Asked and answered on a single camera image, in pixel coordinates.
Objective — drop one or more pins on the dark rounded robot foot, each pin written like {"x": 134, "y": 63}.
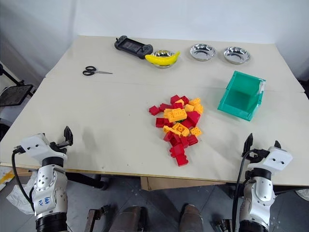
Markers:
{"x": 131, "y": 219}
{"x": 190, "y": 218}

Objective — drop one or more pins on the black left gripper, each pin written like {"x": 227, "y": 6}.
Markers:
{"x": 59, "y": 146}

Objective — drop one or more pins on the white paper with yellow tape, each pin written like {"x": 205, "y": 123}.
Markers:
{"x": 5, "y": 178}

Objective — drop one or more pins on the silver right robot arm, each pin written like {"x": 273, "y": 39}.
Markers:
{"x": 258, "y": 193}

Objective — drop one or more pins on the steel bowl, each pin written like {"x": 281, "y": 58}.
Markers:
{"x": 160, "y": 53}
{"x": 202, "y": 52}
{"x": 237, "y": 55}

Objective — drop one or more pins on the crumpled white paper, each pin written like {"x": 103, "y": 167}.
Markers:
{"x": 18, "y": 197}

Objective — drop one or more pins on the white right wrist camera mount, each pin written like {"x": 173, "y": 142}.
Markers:
{"x": 277, "y": 157}

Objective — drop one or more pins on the white shoe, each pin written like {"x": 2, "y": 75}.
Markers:
{"x": 303, "y": 193}

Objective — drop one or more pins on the green plastic bin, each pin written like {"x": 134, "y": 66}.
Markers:
{"x": 237, "y": 101}

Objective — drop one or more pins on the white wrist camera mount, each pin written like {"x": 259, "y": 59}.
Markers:
{"x": 277, "y": 157}
{"x": 36, "y": 146}

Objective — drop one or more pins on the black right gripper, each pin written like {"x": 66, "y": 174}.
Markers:
{"x": 257, "y": 153}

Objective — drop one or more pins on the rusty metal bracket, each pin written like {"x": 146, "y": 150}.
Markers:
{"x": 93, "y": 217}

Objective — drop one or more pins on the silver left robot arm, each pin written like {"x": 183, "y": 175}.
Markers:
{"x": 49, "y": 186}

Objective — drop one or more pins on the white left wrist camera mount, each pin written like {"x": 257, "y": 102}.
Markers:
{"x": 36, "y": 146}

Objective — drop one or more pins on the black table leg base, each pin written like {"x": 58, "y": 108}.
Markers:
{"x": 89, "y": 180}

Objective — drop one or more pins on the black handheld game console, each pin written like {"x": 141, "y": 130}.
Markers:
{"x": 133, "y": 46}

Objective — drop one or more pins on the white label on bin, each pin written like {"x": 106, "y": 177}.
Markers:
{"x": 262, "y": 86}

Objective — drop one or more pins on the yellow toy banana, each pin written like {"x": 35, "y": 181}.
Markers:
{"x": 162, "y": 59}

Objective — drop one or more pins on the green toy brick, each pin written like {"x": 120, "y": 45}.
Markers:
{"x": 181, "y": 120}

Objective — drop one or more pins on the cardboard box under table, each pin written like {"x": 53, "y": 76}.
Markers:
{"x": 169, "y": 184}

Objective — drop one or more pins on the black stand with tray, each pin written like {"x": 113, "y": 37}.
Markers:
{"x": 14, "y": 94}

